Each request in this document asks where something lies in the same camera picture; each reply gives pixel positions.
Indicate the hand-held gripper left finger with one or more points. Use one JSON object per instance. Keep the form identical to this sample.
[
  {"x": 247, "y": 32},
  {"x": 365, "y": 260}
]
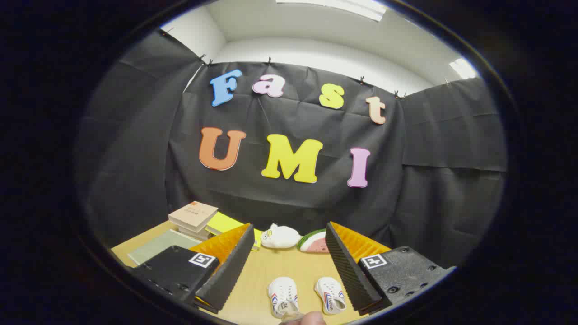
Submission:
[{"x": 230, "y": 271}]

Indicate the pale fabric storage box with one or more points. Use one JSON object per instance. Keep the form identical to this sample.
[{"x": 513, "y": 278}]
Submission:
[{"x": 158, "y": 246}]

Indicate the watermelon slice plush toy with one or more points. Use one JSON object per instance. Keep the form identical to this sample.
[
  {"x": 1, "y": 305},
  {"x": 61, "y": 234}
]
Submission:
[{"x": 314, "y": 243}]

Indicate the white canvas shoe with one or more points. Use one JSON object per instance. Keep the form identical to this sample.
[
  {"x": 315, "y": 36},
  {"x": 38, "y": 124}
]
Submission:
[
  {"x": 283, "y": 293},
  {"x": 330, "y": 293}
]

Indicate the small ceiling light panel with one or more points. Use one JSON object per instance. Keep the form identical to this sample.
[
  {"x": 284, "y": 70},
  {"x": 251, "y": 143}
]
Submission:
[{"x": 463, "y": 68}]

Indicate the white plush toy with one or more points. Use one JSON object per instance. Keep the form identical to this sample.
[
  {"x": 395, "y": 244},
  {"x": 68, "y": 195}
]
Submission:
[{"x": 281, "y": 237}]

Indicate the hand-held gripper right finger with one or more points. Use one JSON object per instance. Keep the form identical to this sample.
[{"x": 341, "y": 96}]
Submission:
[{"x": 350, "y": 271}]

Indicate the white book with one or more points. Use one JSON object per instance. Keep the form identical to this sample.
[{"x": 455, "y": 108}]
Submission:
[{"x": 196, "y": 234}]

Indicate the yellow book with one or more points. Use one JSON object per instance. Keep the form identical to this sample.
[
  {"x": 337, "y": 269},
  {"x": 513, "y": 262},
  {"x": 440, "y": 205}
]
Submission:
[{"x": 223, "y": 223}]

